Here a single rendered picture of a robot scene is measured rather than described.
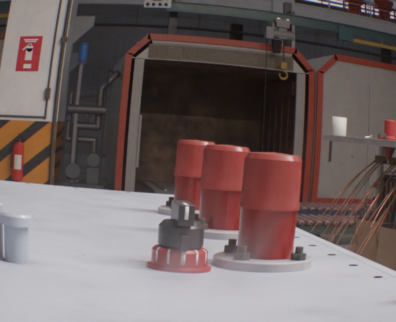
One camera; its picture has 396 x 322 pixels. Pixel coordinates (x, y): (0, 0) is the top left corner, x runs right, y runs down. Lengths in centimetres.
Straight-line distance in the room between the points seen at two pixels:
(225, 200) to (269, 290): 49
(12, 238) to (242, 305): 27
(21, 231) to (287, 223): 33
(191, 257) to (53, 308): 33
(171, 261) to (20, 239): 18
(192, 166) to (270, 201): 66
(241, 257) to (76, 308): 36
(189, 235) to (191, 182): 70
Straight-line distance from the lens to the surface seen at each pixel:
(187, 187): 175
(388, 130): 405
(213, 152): 142
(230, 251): 115
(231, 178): 142
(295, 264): 109
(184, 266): 105
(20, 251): 97
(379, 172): 460
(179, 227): 105
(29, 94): 1168
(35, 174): 1168
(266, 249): 110
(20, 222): 97
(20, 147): 1152
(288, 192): 110
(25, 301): 77
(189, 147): 175
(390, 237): 400
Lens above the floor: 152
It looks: 2 degrees down
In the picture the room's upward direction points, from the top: 4 degrees clockwise
